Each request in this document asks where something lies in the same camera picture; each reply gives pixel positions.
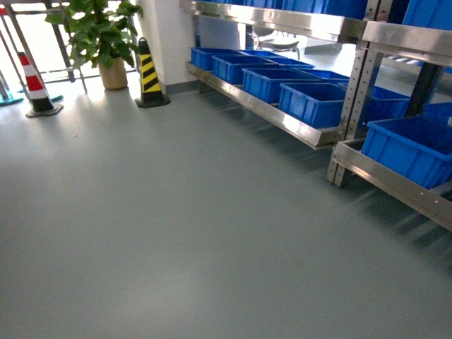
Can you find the blue bin on shelf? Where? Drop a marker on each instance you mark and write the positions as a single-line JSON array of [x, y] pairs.
[[265, 83], [230, 68], [318, 105], [201, 57]]

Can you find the stainless steel shelf rack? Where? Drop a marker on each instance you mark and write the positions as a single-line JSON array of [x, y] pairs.
[[357, 99]]

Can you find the yellow black traffic cone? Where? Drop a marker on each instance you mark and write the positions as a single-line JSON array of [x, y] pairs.
[[151, 91]]

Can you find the green potted plant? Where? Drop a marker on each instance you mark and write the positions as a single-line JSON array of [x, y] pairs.
[[100, 35]]

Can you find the blue bin near rack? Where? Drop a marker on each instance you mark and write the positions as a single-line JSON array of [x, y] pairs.
[[417, 148]]

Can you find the red white traffic cone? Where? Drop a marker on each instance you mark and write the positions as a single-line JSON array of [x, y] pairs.
[[41, 105]]

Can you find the metal railing barrier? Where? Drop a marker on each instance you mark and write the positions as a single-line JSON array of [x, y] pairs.
[[47, 45]]

